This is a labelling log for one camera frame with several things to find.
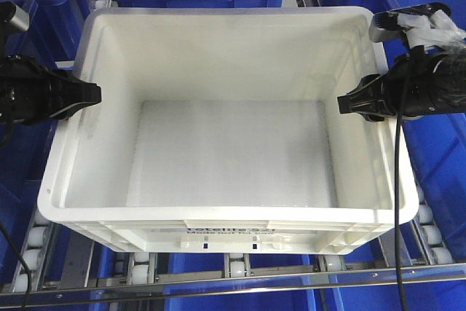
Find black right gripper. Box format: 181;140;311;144
337;52;465;122

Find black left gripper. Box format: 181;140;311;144
1;55;101;124

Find white plastic tote bin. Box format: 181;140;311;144
37;7;419;255

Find blue bin right near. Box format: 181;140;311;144
385;0;465;242

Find front right roller track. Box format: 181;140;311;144
411;184;455;265

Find roller track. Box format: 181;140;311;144
21;210;55;291
411;184;455;265

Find front left roller track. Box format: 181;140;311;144
21;210;55;291

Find right black cable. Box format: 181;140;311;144
392;77;411;311

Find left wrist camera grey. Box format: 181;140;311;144
1;1;30;36

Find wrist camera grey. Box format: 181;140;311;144
1;1;30;36
368;2;465;50

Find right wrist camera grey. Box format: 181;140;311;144
368;2;465;50

